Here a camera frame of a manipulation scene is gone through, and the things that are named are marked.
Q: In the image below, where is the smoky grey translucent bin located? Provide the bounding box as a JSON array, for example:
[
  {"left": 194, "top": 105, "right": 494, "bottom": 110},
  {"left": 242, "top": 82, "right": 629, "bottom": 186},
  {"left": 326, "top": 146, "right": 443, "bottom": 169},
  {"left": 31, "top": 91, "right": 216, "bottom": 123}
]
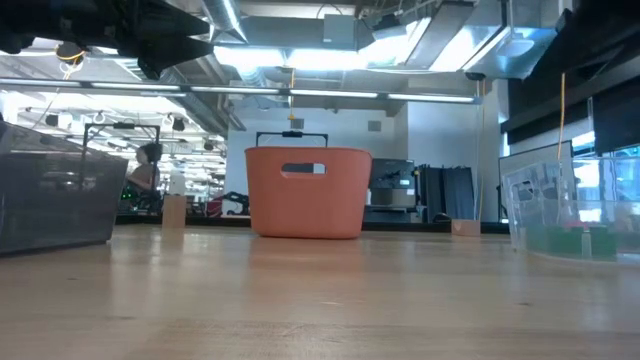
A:
[{"left": 0, "top": 119, "right": 130, "bottom": 257}]

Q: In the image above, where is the grey ceiling box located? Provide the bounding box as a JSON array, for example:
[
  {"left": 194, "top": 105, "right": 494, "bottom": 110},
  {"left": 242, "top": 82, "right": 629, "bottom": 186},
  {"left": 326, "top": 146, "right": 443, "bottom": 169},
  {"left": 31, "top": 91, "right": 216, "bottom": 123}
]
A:
[{"left": 323, "top": 13, "right": 356, "bottom": 44}]

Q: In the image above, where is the green toy brick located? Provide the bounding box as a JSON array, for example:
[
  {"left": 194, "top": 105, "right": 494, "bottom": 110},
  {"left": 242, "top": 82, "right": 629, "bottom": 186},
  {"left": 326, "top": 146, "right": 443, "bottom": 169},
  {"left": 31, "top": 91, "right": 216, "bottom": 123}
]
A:
[
  {"left": 525, "top": 225, "right": 585, "bottom": 259},
  {"left": 588, "top": 225, "right": 619, "bottom": 261}
]

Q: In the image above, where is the black equipment unit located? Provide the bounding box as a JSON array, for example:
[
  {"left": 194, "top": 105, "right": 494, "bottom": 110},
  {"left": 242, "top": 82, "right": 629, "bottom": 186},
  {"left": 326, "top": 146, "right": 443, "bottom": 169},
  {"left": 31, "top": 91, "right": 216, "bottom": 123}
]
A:
[{"left": 369, "top": 158, "right": 417, "bottom": 207}]

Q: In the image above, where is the plain wooden block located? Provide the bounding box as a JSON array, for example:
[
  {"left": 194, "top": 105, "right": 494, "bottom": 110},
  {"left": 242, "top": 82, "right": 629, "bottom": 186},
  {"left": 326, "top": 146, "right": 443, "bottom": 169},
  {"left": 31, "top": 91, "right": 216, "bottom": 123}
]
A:
[
  {"left": 162, "top": 194, "right": 188, "bottom": 229},
  {"left": 451, "top": 219, "right": 482, "bottom": 237}
]

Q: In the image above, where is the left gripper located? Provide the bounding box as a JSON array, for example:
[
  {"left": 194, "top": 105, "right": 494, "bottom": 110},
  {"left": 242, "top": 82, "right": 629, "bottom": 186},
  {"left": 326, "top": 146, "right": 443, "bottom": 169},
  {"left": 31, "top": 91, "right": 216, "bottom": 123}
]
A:
[{"left": 49, "top": 0, "right": 216, "bottom": 80}]

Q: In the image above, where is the white pendant lamp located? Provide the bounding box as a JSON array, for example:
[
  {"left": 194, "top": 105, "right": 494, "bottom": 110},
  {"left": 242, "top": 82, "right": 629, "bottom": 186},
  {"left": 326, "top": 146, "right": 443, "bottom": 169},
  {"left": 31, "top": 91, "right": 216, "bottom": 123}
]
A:
[{"left": 496, "top": 0, "right": 536, "bottom": 58}]

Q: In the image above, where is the dark window panel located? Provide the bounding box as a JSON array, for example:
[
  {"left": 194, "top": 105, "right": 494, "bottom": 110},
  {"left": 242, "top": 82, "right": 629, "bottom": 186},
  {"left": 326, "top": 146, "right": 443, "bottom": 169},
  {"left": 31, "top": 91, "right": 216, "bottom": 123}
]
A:
[{"left": 593, "top": 94, "right": 640, "bottom": 154}]

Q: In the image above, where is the black round ceiling device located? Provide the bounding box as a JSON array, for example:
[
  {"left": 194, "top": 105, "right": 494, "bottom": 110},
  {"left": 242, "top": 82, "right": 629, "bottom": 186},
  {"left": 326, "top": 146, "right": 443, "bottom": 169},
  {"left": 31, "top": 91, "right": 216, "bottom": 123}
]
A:
[{"left": 54, "top": 39, "right": 89, "bottom": 66}]

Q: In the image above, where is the clear plastic bin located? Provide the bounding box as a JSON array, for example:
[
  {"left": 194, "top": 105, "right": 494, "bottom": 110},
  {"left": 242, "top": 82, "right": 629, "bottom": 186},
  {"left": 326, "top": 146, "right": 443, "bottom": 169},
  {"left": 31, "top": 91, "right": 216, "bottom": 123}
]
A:
[{"left": 501, "top": 154, "right": 640, "bottom": 264}]

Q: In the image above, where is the orange plastic bin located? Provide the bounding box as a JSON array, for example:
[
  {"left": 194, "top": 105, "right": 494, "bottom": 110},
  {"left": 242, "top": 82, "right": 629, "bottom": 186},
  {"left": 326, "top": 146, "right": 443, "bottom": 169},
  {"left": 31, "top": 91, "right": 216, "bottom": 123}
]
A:
[{"left": 244, "top": 146, "right": 373, "bottom": 240}]

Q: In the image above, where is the black aluminium table frame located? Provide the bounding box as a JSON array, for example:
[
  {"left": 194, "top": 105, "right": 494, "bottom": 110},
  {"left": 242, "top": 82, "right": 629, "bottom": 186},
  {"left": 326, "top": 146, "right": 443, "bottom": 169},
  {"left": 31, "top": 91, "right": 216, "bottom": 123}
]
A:
[{"left": 115, "top": 214, "right": 511, "bottom": 235}]

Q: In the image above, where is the orange hanging cord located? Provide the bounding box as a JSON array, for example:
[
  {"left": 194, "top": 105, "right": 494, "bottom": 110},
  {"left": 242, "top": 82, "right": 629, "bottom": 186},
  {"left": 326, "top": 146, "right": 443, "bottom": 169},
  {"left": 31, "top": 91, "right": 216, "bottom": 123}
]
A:
[{"left": 287, "top": 67, "right": 297, "bottom": 121}]

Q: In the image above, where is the long overhead light bar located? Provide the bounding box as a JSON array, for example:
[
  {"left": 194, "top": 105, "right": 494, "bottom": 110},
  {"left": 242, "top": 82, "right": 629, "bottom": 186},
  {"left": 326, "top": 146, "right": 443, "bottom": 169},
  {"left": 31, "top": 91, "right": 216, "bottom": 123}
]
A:
[{"left": 0, "top": 77, "right": 482, "bottom": 105}]

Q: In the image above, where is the person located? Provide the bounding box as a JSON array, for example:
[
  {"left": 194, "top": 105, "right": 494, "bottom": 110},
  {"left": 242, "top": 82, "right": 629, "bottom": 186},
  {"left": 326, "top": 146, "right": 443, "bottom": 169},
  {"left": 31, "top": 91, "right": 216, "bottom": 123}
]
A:
[{"left": 124, "top": 142, "right": 164, "bottom": 212}]

